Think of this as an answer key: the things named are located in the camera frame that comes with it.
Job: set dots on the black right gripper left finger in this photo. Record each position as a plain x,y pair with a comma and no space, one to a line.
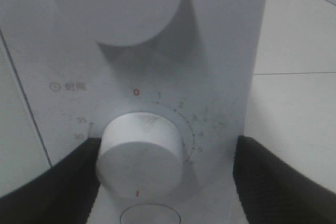
63,194

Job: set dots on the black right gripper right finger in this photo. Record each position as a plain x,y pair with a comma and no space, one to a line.
271,191

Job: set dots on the white microwave knob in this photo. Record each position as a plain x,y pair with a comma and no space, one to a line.
119,22
140,156

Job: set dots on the round white door button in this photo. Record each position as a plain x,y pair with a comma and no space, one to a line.
150,214

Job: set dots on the white microwave oven body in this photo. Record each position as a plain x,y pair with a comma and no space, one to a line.
196,73

